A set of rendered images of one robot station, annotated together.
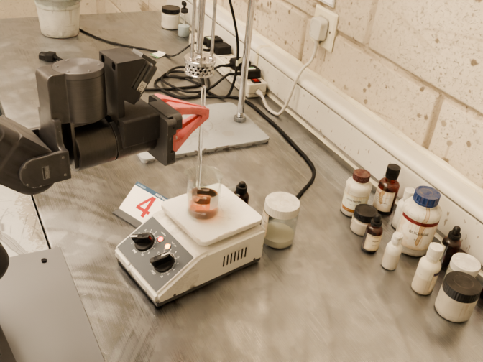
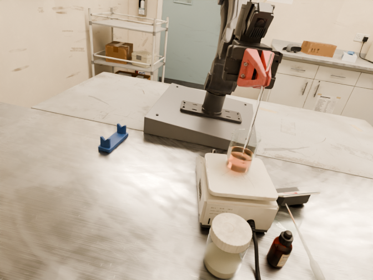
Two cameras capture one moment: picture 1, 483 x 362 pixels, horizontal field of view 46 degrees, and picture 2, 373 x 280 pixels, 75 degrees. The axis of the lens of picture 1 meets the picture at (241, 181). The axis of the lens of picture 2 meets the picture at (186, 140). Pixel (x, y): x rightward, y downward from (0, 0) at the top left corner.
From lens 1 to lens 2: 95 cm
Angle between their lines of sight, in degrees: 100
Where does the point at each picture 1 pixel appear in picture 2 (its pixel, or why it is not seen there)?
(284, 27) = not seen: outside the picture
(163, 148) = (227, 66)
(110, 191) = (327, 199)
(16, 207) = (311, 160)
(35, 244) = (272, 154)
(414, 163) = not seen: outside the picture
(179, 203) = (255, 164)
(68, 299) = (212, 132)
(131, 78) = (246, 14)
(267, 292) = (167, 210)
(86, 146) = not seen: hidden behind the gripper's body
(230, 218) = (222, 174)
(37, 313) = (210, 125)
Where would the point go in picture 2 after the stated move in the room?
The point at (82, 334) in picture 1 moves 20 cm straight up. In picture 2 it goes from (188, 126) to (199, 53)
